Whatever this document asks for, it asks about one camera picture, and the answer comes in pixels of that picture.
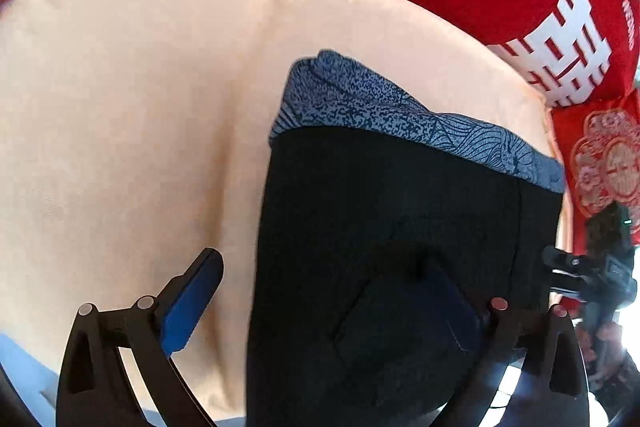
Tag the red embroidered pillow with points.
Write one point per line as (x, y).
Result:
(597, 157)

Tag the peach cloth sheet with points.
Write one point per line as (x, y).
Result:
(140, 132)

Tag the black pants with blue waistband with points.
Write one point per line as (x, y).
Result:
(400, 207)

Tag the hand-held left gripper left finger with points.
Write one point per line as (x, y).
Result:
(192, 307)

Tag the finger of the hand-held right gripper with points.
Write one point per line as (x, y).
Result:
(562, 261)

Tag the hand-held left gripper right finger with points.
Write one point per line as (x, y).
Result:
(502, 332)

